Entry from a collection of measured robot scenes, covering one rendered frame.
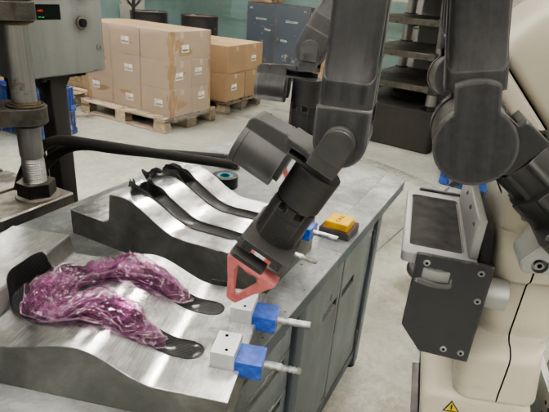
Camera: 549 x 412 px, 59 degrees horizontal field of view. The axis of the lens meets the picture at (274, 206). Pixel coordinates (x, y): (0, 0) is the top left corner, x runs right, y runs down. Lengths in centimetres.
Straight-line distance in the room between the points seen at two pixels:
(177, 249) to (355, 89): 61
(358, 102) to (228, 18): 893
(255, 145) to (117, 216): 60
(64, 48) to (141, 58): 337
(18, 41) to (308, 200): 97
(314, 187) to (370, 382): 153
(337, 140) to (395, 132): 445
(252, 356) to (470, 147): 43
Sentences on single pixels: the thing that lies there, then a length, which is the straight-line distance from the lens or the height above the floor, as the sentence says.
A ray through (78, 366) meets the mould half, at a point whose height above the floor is 86.
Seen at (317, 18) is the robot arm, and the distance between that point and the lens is 93.
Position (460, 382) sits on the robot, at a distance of 84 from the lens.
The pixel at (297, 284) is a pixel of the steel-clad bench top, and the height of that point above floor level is 80.
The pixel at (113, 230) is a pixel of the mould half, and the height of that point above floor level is 85.
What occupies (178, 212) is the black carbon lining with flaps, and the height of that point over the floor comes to 90.
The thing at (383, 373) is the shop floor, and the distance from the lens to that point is 207.
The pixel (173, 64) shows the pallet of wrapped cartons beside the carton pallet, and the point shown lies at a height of 64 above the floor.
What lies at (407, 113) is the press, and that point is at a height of 35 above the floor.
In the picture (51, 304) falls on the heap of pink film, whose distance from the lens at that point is 82.
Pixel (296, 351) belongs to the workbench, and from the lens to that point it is 123.
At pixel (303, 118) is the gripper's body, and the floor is 113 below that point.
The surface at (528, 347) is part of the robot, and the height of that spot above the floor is 90.
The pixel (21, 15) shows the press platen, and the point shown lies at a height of 126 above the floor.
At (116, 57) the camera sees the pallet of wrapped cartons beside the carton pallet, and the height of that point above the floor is 61.
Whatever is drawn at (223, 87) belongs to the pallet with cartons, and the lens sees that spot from 555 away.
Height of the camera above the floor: 136
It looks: 24 degrees down
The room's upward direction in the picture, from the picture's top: 5 degrees clockwise
